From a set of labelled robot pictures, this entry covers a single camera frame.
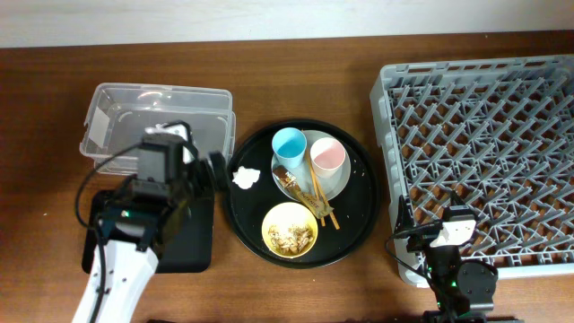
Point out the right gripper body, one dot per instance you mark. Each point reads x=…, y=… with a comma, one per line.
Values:
x=422, y=240

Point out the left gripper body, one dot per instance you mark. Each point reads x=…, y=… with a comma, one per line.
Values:
x=194, y=179

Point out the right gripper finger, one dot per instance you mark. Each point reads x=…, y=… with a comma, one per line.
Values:
x=404, y=219
x=455, y=199

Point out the white tissue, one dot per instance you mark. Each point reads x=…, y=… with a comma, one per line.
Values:
x=165, y=129
x=245, y=178

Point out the yellow bowl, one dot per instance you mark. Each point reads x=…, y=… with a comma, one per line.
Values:
x=285, y=215

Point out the brown snack wrapper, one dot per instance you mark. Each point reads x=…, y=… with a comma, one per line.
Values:
x=289, y=183

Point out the food scraps pile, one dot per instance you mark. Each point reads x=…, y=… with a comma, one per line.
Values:
x=290, y=241

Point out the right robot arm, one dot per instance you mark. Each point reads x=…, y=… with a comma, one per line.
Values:
x=463, y=289

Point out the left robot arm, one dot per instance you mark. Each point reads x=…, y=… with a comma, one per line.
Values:
x=159, y=219

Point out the grey dishwasher rack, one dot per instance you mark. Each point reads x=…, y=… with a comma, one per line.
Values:
x=497, y=132

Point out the round black tray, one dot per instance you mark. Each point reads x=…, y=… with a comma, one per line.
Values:
x=356, y=208

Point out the wooden chopstick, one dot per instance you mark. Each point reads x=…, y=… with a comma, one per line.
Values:
x=325, y=201
x=314, y=184

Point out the clear plastic bin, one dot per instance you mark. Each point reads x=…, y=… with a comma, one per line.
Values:
x=120, y=112

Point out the blue plastic cup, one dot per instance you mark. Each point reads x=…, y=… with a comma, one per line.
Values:
x=289, y=145

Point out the black rectangular tray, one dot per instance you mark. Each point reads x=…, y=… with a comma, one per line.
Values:
x=189, y=252

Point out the grey plate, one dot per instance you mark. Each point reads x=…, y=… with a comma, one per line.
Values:
x=331, y=186

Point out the pink plastic cup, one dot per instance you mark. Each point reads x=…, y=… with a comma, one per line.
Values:
x=327, y=156

